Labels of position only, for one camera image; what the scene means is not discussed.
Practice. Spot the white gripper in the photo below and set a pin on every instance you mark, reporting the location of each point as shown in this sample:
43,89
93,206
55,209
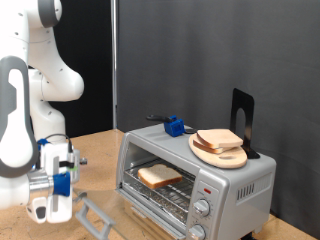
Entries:
63,210

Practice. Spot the glass oven door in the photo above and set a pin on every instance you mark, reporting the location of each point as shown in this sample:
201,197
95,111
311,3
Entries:
100,216

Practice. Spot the white bread slice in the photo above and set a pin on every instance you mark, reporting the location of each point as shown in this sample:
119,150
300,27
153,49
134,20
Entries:
160,175
206,148

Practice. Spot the metal spatula with blue block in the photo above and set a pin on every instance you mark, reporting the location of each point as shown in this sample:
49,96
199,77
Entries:
173,127

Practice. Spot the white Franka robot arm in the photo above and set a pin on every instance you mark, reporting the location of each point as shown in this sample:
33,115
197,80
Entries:
16,140

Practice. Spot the silver toaster oven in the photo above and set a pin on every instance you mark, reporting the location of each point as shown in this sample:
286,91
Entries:
173,143

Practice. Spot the silver oven knob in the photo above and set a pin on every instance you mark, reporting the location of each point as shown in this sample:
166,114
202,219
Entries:
201,207
196,232

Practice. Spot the red oven indicator light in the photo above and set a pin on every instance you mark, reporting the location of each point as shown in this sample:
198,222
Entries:
207,191

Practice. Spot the vertical metal pole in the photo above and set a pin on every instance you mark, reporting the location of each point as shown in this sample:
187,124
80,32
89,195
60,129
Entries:
114,66

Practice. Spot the black curtain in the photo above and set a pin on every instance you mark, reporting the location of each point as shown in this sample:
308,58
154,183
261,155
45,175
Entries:
90,50

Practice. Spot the tan bread slice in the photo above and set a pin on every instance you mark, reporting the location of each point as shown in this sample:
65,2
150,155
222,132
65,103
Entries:
220,137

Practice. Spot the round wooden board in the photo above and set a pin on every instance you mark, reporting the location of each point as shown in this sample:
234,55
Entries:
226,160

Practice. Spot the black metal bookend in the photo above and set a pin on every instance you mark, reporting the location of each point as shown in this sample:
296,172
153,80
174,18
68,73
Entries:
248,103

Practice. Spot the dark grey backdrop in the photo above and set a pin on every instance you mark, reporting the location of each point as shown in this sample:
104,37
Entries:
216,50

